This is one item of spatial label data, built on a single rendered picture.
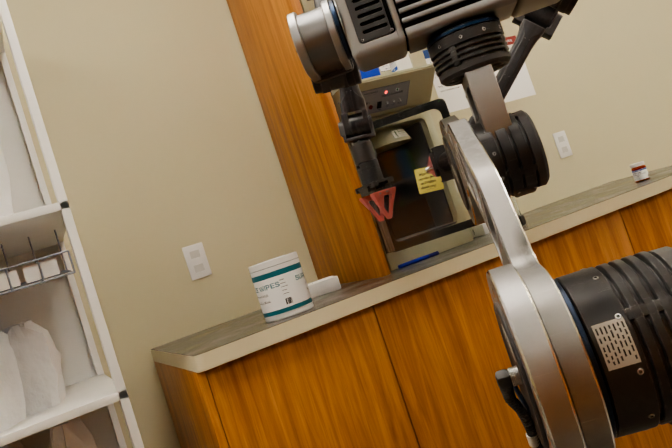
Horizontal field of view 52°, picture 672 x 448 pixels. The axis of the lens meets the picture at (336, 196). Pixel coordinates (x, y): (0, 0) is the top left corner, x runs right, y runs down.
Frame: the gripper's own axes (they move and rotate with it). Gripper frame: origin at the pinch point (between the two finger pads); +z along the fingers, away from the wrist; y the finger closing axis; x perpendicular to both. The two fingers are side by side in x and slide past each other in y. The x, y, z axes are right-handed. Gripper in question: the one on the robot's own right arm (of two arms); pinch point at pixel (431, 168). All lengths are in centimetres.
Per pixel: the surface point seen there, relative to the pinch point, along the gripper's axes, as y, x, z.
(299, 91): 35.9, 23.0, 21.0
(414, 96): 24.0, -10.0, 11.4
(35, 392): -23, 117, 13
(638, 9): 48, -180, 61
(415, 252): -22.7, 4.9, 15.9
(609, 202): -26, -47, -14
